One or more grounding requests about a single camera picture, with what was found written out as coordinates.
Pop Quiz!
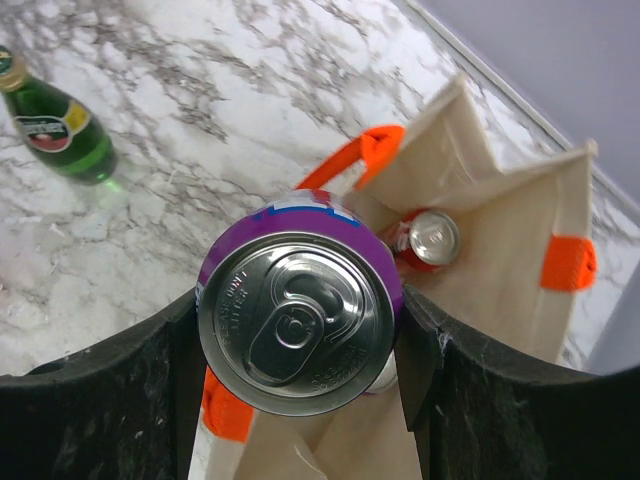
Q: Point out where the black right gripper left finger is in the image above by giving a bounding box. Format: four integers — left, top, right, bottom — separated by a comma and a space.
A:
1, 292, 205, 479

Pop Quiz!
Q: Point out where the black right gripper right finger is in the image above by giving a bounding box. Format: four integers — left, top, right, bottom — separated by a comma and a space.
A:
395, 286, 639, 479

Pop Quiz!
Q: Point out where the red soda can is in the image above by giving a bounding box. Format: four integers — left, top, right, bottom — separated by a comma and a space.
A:
389, 209, 460, 271

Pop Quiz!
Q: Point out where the beige canvas tote bag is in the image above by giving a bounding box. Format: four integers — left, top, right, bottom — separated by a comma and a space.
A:
202, 76, 597, 479

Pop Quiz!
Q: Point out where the purple soda can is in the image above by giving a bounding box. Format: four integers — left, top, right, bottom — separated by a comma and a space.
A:
195, 189, 403, 417

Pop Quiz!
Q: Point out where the green glass bottle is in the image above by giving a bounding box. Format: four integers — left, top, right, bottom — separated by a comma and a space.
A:
1, 46, 117, 185

